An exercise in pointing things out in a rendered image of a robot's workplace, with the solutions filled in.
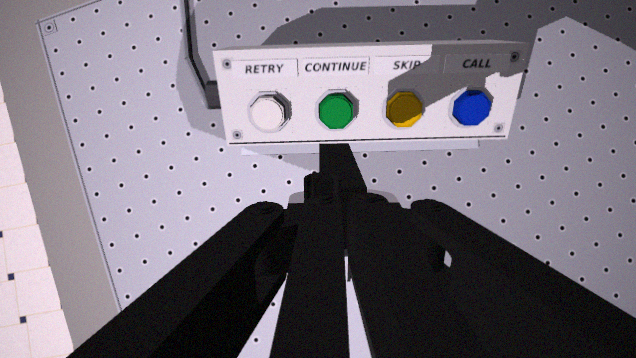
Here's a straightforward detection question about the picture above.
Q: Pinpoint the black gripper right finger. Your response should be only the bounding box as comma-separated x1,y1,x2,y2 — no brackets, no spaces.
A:
334,143,636,358

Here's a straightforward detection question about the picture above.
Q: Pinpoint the dark grey work table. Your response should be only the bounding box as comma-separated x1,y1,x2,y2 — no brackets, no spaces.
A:
35,0,636,318

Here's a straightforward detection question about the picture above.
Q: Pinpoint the white control panel with four buttons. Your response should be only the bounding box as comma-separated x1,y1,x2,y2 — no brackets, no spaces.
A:
179,0,530,155

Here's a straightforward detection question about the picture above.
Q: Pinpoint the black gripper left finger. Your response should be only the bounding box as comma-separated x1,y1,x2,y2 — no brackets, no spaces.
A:
66,143,350,358

